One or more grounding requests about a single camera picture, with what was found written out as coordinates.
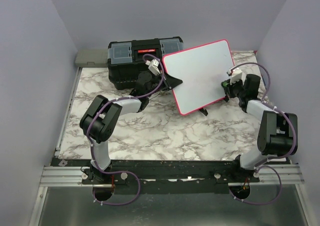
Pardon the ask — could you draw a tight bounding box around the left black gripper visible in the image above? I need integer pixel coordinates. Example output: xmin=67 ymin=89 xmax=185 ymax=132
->
xmin=146 ymin=69 xmax=183 ymax=98

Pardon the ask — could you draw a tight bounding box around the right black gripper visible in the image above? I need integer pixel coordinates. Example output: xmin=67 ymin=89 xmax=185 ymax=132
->
xmin=224 ymin=76 xmax=246 ymax=99

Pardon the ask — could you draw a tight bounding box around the green whiteboard eraser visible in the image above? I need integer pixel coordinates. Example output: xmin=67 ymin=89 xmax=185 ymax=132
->
xmin=221 ymin=79 xmax=230 ymax=97

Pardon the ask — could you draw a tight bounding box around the pink framed whiteboard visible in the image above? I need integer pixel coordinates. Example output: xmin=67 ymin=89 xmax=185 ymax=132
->
xmin=162 ymin=39 xmax=235 ymax=116

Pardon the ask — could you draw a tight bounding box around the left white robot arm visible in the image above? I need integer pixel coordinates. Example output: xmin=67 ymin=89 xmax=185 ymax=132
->
xmin=79 ymin=71 xmax=183 ymax=184

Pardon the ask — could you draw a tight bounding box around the black plastic toolbox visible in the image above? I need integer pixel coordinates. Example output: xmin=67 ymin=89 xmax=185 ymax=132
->
xmin=107 ymin=36 xmax=184 ymax=90

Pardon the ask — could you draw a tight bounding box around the grey plastic case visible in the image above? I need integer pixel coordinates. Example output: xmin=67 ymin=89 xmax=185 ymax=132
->
xmin=74 ymin=49 xmax=108 ymax=68

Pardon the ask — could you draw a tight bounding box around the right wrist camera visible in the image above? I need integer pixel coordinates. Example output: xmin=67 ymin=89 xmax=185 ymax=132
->
xmin=227 ymin=67 xmax=243 ymax=85

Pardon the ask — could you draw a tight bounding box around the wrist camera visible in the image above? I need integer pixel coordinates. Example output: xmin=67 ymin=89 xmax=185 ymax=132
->
xmin=145 ymin=59 xmax=164 ymax=76
xmin=227 ymin=67 xmax=243 ymax=85

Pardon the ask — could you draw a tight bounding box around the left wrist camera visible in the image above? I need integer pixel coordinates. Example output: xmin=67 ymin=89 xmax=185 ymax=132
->
xmin=145 ymin=59 xmax=164 ymax=76

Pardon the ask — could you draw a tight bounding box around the wire whiteboard stand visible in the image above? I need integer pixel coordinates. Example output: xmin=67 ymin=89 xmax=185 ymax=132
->
xmin=198 ymin=96 xmax=230 ymax=117

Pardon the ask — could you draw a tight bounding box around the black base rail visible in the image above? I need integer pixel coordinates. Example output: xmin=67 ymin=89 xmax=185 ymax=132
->
xmin=51 ymin=158 xmax=273 ymax=196

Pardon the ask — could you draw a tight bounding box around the aluminium extrusion frame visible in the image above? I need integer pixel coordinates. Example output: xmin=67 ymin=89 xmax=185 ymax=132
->
xmin=27 ymin=164 xmax=96 ymax=226

